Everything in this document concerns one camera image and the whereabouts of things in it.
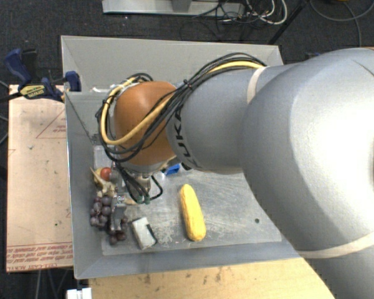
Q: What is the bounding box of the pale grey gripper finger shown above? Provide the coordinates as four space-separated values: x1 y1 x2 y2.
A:
109 201 118 234
116 202 128 227

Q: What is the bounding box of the purple grape bunch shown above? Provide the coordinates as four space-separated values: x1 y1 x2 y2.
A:
89 194 129 247

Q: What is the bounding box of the beige toy animal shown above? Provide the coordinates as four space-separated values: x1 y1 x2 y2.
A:
90 167 138 206

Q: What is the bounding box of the white and black box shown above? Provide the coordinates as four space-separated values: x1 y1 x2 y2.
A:
130 217 158 250

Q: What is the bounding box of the yellow corn cob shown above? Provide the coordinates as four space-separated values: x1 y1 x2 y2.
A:
179 183 207 242

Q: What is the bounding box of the brown cardboard board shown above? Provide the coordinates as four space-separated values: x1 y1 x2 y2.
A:
6 83 74 273

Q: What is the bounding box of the grey metal bin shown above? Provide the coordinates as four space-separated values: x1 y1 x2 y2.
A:
60 35 300 280

